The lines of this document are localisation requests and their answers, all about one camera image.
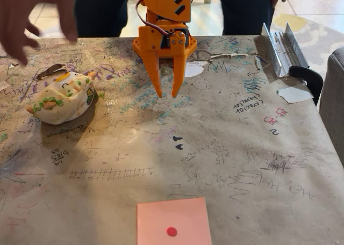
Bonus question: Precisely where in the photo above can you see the white plush toy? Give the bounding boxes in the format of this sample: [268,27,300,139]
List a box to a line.
[26,70,97,125]

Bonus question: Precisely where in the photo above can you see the large blurred person hand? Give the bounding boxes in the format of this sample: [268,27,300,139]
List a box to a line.
[0,0,78,66]

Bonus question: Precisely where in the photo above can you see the dark blue trousers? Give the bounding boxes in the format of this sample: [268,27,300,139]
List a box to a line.
[74,0,275,38]

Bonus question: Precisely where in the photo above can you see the scribbled brown paper cover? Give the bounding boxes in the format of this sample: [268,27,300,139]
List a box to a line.
[0,35,344,245]

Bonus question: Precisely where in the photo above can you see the white paper scrap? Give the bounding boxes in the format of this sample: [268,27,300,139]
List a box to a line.
[276,85,314,104]

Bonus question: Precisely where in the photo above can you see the black chair back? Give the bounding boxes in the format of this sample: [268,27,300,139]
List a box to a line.
[289,66,324,106]

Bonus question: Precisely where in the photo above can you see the pink sticky note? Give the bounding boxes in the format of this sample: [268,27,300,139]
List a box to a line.
[136,197,213,245]

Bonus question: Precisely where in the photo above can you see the grey upholstered armchair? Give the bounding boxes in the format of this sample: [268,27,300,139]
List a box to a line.
[319,46,344,167]

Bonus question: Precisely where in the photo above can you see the gripper servo cable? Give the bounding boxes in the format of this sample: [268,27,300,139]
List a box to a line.
[134,0,173,38]

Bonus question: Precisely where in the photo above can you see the aluminium rail profile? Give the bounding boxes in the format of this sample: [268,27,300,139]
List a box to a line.
[262,21,310,78]

